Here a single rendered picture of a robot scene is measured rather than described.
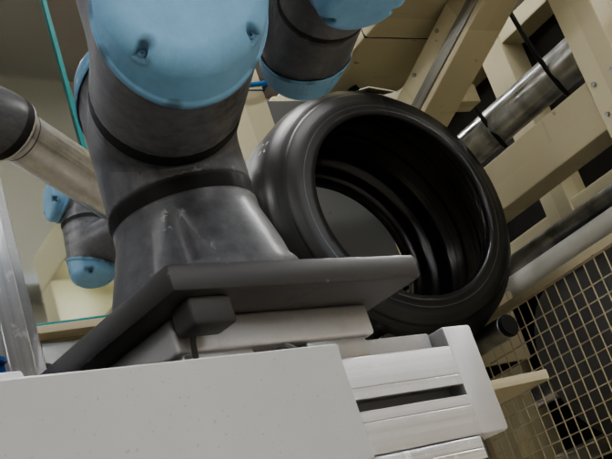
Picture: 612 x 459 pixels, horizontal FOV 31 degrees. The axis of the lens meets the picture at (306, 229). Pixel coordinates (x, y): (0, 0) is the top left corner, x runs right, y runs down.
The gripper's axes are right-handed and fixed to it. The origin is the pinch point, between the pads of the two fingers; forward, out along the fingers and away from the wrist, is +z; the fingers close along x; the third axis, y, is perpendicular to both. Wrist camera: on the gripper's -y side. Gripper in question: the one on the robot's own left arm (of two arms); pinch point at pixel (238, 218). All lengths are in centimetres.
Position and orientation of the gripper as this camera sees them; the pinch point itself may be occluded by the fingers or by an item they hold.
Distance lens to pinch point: 203.2
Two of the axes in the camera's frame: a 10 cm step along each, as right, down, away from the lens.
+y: -2.0, -8.9, 4.0
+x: -4.6, 4.5, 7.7
